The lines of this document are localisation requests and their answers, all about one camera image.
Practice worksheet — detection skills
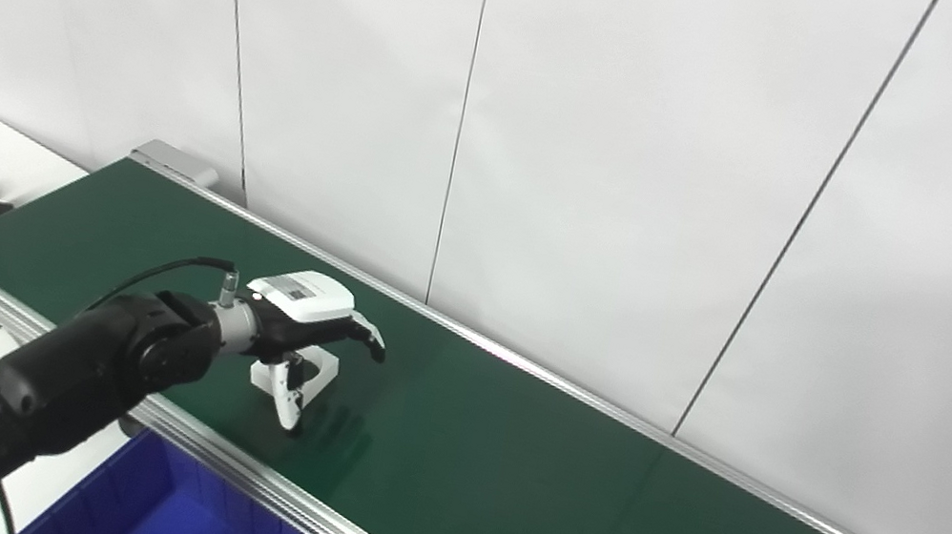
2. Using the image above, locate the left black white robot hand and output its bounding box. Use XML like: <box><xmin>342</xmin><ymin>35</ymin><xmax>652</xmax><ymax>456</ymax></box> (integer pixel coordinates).
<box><xmin>218</xmin><ymin>260</ymin><xmax>397</xmax><ymax>448</ymax></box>

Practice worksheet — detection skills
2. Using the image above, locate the white square part round hole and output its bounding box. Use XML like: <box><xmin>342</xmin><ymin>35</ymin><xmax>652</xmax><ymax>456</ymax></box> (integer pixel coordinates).
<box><xmin>246</xmin><ymin>337</ymin><xmax>342</xmax><ymax>410</ymax></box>

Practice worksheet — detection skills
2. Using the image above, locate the green conveyor belt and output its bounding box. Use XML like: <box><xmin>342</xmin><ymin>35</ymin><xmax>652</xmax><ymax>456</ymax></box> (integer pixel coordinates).
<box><xmin>0</xmin><ymin>134</ymin><xmax>952</xmax><ymax>534</ymax></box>
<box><xmin>0</xmin><ymin>114</ymin><xmax>952</xmax><ymax>534</ymax></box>

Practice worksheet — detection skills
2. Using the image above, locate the blue plastic bin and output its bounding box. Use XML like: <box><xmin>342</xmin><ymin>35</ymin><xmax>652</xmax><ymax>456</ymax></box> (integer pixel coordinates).
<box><xmin>18</xmin><ymin>412</ymin><xmax>423</xmax><ymax>534</ymax></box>

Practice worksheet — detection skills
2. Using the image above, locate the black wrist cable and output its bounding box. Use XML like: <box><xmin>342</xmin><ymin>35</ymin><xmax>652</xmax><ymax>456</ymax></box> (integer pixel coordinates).
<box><xmin>82</xmin><ymin>238</ymin><xmax>241</xmax><ymax>335</ymax></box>

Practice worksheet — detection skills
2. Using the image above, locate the black floor cable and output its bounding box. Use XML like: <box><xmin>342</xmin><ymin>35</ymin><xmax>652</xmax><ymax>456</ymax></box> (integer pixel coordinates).
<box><xmin>0</xmin><ymin>481</ymin><xmax>27</xmax><ymax>534</ymax></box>

